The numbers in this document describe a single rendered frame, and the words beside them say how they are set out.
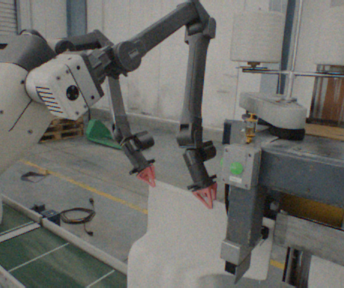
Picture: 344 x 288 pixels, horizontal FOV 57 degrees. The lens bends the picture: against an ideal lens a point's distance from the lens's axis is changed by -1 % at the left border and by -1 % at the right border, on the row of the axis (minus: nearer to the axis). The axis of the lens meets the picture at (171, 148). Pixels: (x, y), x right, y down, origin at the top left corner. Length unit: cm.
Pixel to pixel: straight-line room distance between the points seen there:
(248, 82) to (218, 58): 82
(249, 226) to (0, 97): 68
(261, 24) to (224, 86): 560
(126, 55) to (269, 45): 45
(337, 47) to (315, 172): 39
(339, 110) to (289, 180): 51
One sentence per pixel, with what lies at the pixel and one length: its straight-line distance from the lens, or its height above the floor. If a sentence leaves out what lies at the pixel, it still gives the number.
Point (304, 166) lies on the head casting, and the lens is 74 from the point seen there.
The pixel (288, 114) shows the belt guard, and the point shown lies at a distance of 86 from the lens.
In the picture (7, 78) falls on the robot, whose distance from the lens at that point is 87.
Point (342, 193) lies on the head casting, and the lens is 74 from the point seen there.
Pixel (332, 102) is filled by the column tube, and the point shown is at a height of 141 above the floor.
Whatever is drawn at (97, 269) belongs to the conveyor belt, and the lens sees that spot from 194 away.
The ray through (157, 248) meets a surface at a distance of 125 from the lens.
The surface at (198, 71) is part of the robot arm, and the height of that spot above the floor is 149.
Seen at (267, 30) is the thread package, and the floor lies 162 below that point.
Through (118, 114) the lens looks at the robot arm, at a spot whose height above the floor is 131.
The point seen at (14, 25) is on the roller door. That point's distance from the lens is 876.
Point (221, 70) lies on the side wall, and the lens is 667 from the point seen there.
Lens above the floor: 151
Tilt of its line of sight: 15 degrees down
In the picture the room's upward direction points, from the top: 3 degrees clockwise
